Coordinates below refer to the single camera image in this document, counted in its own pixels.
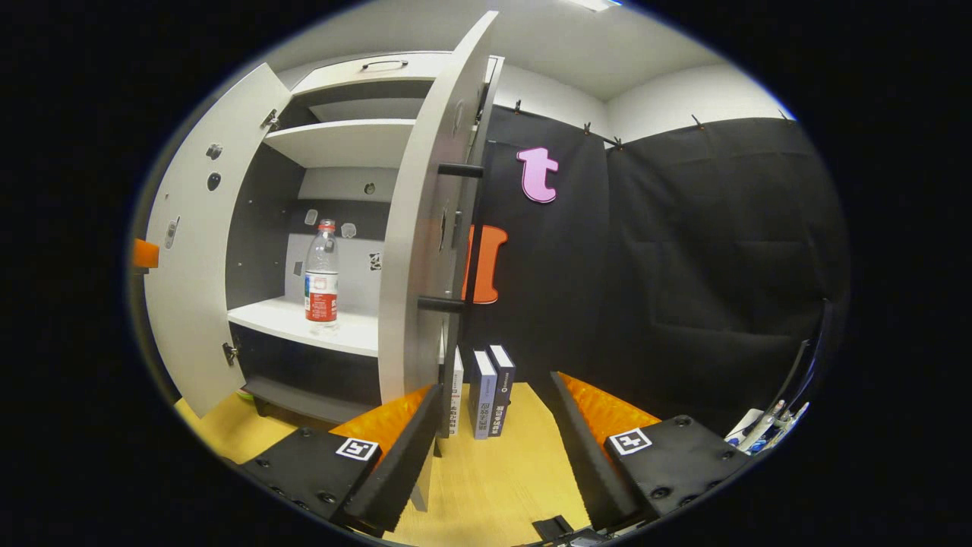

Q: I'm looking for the grey blue book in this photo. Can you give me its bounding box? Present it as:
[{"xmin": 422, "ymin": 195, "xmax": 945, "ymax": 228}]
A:
[{"xmin": 469, "ymin": 349, "xmax": 498, "ymax": 440}]

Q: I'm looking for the white and grey cabinet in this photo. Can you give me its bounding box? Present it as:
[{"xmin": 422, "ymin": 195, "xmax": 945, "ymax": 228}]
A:
[{"xmin": 224, "ymin": 52, "xmax": 506, "ymax": 438}]

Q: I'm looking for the white cabinet left door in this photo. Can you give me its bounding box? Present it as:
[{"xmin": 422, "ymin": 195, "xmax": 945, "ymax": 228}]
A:
[{"xmin": 143, "ymin": 63, "xmax": 293, "ymax": 419}]

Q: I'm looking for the black cable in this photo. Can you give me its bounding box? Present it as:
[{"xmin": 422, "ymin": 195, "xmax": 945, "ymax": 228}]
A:
[{"xmin": 781, "ymin": 299, "xmax": 834, "ymax": 415}]

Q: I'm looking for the clear plastic bottle red label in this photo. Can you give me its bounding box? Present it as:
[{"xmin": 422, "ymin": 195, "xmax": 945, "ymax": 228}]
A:
[{"xmin": 304, "ymin": 219, "xmax": 340, "ymax": 329}]

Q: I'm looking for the black backdrop cloth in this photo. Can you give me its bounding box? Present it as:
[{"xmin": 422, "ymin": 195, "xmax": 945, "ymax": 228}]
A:
[{"xmin": 456, "ymin": 103, "xmax": 847, "ymax": 449}]

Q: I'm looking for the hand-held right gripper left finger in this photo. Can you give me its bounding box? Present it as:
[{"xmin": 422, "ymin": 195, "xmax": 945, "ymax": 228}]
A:
[{"xmin": 239, "ymin": 384, "xmax": 443, "ymax": 536}]

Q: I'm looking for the dark navy book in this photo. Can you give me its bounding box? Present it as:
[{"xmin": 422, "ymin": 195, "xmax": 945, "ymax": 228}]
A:
[{"xmin": 488, "ymin": 344, "xmax": 517, "ymax": 438}]

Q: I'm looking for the white and blue clutter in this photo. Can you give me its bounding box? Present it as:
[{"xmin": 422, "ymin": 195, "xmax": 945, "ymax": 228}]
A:
[{"xmin": 725, "ymin": 400, "xmax": 809, "ymax": 457}]

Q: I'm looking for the white cabinet drawer with handle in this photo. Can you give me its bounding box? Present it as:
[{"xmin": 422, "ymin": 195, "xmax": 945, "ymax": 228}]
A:
[{"xmin": 292, "ymin": 52, "xmax": 456, "ymax": 96}]

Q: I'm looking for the white cabinet door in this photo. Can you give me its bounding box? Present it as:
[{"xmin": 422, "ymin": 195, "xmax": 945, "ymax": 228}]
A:
[
  {"xmin": 377, "ymin": 11, "xmax": 500, "ymax": 511},
  {"xmin": 143, "ymin": 63, "xmax": 293, "ymax": 419}
]

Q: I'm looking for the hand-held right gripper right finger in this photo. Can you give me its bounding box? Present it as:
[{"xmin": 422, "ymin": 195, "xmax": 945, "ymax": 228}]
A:
[{"xmin": 548, "ymin": 371, "xmax": 760, "ymax": 533}]

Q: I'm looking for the white book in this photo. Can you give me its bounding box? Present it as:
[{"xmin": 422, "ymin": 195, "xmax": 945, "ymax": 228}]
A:
[{"xmin": 448, "ymin": 346, "xmax": 465, "ymax": 438}]

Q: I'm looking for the white cabinet right door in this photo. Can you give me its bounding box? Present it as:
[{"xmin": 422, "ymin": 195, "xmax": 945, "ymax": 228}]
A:
[{"xmin": 377, "ymin": 11, "xmax": 500, "ymax": 511}]

